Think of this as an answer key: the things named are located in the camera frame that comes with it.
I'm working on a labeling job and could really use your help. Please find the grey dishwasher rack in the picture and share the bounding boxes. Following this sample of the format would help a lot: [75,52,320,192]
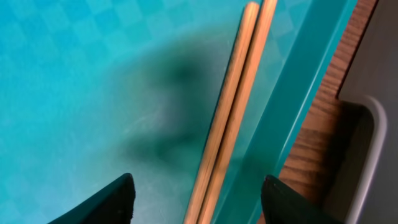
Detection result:
[323,0,397,223]

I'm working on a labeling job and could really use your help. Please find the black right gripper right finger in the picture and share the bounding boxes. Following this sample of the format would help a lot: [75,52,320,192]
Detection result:
[261,175,342,224]

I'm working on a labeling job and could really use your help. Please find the wooden chopstick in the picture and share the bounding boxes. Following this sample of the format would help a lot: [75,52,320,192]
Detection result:
[183,1,260,224]
[196,0,277,223]

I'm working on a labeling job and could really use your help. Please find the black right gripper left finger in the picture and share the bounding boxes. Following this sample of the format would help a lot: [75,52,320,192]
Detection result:
[51,173,136,224]

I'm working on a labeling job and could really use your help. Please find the teal serving tray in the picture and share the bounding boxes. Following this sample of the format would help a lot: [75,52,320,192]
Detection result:
[1,0,356,223]

